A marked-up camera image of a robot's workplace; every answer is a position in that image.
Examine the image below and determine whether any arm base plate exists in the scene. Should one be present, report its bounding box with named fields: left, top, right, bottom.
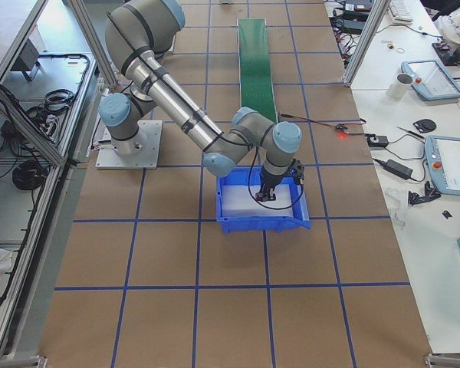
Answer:
left=96, top=120, right=163, bottom=169

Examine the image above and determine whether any black power adapter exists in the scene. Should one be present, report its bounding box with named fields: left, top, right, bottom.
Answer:
left=382, top=159, right=412, bottom=180

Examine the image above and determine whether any aluminium frame post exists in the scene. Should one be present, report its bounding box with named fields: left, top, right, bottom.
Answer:
left=342, top=0, right=390, bottom=87

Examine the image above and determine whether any small black controller board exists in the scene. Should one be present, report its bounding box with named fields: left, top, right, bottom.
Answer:
left=334, top=123, right=348, bottom=133

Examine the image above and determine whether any teach pendant tablet far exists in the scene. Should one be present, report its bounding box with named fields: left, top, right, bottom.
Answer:
left=401, top=60, right=460, bottom=100

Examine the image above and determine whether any black speed controller knob box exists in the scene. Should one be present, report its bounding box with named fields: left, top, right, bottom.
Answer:
left=366, top=134, right=389, bottom=149

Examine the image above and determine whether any blue plastic bin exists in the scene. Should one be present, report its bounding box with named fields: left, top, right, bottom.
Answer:
left=215, top=167, right=311, bottom=234

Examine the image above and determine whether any red black power cable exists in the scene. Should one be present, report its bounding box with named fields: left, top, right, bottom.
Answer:
left=278, top=111, right=367, bottom=133

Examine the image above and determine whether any green conveyor belt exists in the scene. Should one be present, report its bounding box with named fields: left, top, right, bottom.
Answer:
left=238, top=18, right=278, bottom=123

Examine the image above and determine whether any white foam bin liner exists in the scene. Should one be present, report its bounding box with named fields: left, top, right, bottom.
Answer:
left=222, top=184, right=293, bottom=217

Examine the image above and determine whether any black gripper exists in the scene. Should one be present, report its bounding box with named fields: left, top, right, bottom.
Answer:
left=255, top=168, right=286, bottom=202

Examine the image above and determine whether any white mug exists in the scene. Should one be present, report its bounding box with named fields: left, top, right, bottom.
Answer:
left=386, top=73, right=414, bottom=100

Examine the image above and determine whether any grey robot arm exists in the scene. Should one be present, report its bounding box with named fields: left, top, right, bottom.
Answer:
left=99, top=1, right=304, bottom=202

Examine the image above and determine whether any teach pendant tablet near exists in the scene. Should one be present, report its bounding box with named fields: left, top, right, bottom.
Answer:
left=425, top=135, right=460, bottom=196

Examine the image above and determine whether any teach pendant tablet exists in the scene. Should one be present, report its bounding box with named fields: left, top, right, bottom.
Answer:
left=401, top=60, right=460, bottom=100
left=425, top=135, right=460, bottom=196

